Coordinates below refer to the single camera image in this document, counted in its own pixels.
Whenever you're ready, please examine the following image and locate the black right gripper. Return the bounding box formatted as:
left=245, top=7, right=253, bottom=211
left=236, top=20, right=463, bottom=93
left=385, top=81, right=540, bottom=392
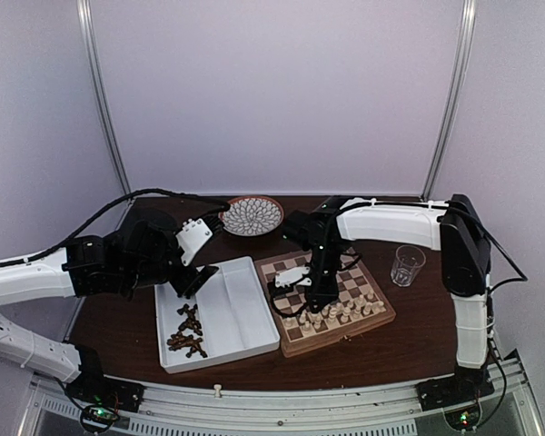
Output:
left=304, top=242, right=343, bottom=312

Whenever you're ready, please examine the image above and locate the white chess king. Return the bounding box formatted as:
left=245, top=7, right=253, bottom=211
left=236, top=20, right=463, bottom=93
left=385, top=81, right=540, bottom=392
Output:
left=326, top=307, right=338, bottom=326

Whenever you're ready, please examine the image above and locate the white chess rook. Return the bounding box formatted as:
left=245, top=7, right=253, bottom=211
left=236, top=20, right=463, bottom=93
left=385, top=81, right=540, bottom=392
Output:
left=362, top=302, right=372, bottom=317
left=213, top=384, right=223, bottom=398

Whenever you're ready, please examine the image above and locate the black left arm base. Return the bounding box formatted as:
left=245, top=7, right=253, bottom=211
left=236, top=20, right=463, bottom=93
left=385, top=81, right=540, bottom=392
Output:
left=64, top=346, right=144, bottom=433

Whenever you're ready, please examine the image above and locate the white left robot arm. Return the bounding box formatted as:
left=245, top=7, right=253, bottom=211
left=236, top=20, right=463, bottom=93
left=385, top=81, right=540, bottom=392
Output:
left=0, top=209, right=223, bottom=403

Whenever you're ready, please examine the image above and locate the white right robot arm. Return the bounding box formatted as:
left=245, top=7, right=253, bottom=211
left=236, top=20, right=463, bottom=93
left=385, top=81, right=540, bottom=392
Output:
left=269, top=194, right=492, bottom=401

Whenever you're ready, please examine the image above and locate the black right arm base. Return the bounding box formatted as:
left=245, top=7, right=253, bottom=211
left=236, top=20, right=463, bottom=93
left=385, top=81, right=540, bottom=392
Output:
left=416, top=366, right=494, bottom=431

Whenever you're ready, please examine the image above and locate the wooden chess board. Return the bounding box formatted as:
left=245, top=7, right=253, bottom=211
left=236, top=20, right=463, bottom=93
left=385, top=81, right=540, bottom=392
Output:
left=267, top=262, right=396, bottom=358

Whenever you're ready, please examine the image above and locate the pile of dark chess pieces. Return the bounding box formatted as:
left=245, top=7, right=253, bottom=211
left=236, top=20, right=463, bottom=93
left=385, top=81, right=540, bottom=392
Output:
left=166, top=303, right=208, bottom=359

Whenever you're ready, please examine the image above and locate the floral patterned ceramic plate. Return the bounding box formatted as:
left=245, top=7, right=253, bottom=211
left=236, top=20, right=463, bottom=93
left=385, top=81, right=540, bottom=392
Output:
left=220, top=195, right=284, bottom=237

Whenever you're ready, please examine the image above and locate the clear drinking glass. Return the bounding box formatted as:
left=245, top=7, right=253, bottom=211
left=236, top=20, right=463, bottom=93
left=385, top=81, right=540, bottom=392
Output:
left=391, top=244, right=426, bottom=287

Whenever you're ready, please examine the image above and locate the white compartment tray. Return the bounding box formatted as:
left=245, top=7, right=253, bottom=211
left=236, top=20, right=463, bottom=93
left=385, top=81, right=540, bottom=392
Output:
left=154, top=256, right=280, bottom=374

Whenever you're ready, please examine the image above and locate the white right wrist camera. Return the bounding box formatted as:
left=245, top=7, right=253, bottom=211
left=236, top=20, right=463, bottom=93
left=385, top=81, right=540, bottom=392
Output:
left=273, top=266, right=312, bottom=288

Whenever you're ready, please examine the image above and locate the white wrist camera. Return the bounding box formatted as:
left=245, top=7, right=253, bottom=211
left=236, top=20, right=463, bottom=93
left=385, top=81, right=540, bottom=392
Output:
left=273, top=266, right=312, bottom=288
left=175, top=218, right=213, bottom=266

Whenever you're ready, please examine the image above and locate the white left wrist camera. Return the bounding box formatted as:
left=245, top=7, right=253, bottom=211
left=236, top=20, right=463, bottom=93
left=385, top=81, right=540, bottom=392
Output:
left=175, top=218, right=213, bottom=266

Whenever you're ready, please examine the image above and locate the aluminium corner post left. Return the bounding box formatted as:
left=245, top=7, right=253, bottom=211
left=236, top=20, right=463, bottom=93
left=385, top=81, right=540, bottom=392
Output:
left=76, top=0, right=132, bottom=193

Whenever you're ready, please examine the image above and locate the aluminium corner post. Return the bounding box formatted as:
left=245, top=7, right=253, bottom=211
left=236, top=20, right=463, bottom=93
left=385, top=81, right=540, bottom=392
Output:
left=421, top=0, right=478, bottom=200
left=76, top=0, right=132, bottom=193

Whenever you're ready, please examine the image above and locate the aluminium corner post right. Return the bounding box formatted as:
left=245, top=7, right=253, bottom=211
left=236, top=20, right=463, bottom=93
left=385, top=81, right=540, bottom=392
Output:
left=421, top=0, right=478, bottom=200

